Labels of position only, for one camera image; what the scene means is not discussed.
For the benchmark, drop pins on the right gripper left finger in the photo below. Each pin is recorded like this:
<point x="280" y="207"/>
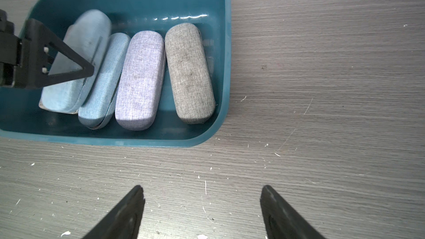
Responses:
<point x="124" y="220"/>

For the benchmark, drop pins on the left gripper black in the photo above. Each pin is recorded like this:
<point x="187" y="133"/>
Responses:
<point x="23" y="61"/>

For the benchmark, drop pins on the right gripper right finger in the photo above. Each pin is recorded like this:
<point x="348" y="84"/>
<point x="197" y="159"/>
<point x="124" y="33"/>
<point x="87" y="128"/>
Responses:
<point x="281" y="220"/>

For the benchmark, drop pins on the beige glasses case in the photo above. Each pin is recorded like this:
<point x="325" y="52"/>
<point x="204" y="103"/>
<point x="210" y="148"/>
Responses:
<point x="40" y="102"/>

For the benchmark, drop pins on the purple glasses case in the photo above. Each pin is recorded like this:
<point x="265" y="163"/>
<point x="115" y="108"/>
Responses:
<point x="141" y="81"/>

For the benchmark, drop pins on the grey glasses case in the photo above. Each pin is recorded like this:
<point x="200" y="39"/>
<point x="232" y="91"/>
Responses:
<point x="189" y="74"/>

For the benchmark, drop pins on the teal plastic storage box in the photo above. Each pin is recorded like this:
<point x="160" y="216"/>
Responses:
<point x="22" y="118"/>

